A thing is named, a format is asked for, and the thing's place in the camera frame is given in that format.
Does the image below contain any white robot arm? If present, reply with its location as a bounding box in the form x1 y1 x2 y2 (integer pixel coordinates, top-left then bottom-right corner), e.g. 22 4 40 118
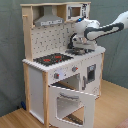
72 11 128 50

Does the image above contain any grey toy sink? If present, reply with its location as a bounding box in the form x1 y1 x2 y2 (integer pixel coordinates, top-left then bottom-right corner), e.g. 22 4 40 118
65 47 95 56

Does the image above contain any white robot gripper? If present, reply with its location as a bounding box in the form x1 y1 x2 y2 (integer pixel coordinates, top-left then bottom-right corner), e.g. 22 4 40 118
72 35 97 50

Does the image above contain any small metal pot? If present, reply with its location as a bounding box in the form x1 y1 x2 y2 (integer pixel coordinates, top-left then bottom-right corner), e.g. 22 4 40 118
74 48 87 55

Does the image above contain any black toy stovetop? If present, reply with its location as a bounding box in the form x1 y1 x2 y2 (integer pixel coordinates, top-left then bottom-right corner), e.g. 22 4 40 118
34 53 71 66

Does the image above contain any wooden toy kitchen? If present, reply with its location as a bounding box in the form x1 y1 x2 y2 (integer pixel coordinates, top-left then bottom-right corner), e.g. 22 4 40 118
22 2 105 128

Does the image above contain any white oven door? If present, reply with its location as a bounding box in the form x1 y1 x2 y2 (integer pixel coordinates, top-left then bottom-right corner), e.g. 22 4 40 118
49 86 95 128

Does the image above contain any grey toy dishwasher door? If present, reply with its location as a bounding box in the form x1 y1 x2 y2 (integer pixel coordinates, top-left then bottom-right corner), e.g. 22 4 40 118
87 65 96 83

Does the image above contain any black toy faucet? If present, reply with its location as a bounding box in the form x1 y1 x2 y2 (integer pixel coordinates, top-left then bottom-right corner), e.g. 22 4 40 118
67 33 77 49

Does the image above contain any red left oven knob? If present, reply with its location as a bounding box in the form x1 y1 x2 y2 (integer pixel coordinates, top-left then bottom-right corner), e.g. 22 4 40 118
54 73 59 79

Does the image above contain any red oven knob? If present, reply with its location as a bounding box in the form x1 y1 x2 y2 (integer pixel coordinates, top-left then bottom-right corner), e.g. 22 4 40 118
71 66 79 73
54 73 59 79

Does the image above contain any white microwave door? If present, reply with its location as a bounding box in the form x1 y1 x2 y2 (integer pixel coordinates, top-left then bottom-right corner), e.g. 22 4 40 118
67 4 88 20

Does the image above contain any red right oven knob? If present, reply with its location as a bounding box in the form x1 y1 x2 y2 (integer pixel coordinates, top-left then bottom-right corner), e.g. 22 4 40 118
71 66 79 73

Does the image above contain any grey range hood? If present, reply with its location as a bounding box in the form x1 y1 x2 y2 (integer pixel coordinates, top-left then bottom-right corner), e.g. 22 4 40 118
35 6 64 27

